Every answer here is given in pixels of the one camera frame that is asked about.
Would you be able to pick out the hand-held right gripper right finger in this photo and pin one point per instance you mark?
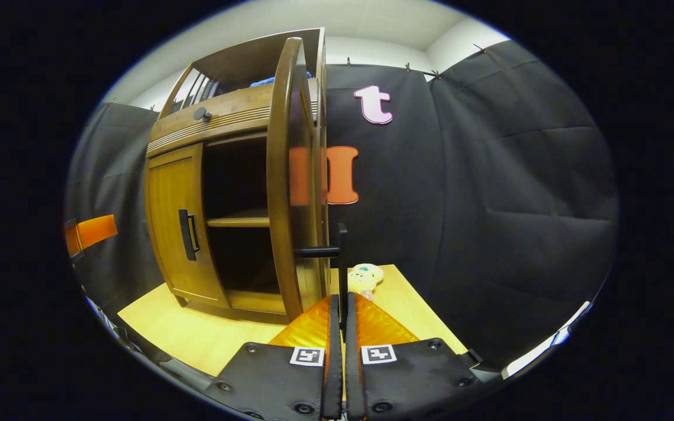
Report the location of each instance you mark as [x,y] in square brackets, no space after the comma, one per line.
[407,380]

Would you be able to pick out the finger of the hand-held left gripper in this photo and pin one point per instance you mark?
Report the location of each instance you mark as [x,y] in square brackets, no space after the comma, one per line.
[97,229]

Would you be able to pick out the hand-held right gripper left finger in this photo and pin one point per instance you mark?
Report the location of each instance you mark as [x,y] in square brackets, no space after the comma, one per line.
[290,386]

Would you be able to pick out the wooden double-door shoe cabinet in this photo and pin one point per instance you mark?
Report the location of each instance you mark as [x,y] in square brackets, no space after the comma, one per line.
[226,114]

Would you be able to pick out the wooden cabinet inner shelf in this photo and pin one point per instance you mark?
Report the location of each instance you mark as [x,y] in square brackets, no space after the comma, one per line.
[237,222]

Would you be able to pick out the cream plush toy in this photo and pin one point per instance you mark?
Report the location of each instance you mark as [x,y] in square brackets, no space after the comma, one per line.
[363,278]

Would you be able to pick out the white side table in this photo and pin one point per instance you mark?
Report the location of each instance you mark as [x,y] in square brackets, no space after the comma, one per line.
[542,348]

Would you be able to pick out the black round drawer knob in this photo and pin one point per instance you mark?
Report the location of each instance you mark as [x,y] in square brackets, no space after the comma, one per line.
[201,114]

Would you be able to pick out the blue folded towel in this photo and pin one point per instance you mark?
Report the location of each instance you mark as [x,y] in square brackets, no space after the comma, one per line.
[264,80]

